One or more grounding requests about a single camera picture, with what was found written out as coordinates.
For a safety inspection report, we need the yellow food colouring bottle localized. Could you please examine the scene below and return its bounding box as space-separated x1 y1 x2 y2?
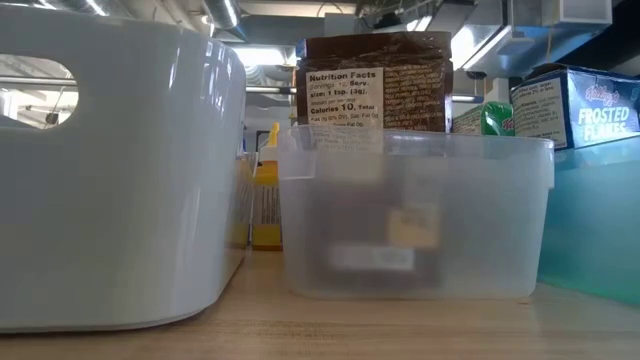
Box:
251 122 284 252

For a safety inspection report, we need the green cereal box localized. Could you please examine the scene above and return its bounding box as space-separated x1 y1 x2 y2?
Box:
452 101 516 137

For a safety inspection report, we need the long ceiling light strip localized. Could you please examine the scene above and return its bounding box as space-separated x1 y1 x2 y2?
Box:
244 85 484 104

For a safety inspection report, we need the grey ceiling box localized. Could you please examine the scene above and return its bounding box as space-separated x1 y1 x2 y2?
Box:
323 12 357 36

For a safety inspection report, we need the clear plastic container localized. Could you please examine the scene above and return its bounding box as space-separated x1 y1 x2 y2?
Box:
277 124 556 302

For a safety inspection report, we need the clear left plastic bin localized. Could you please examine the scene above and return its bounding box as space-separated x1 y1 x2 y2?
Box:
0 4 260 335

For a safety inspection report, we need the green plastic bin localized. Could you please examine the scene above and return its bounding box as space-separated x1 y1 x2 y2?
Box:
537 134 640 308

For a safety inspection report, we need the round silver ventilation duct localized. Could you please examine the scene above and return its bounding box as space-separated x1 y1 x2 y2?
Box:
199 0 247 32

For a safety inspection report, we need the rectangular metal ceiling duct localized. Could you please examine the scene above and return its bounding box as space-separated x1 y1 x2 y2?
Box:
449 0 615 80

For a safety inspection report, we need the yellow hanging cord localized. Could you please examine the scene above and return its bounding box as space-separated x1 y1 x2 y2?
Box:
544 27 556 69

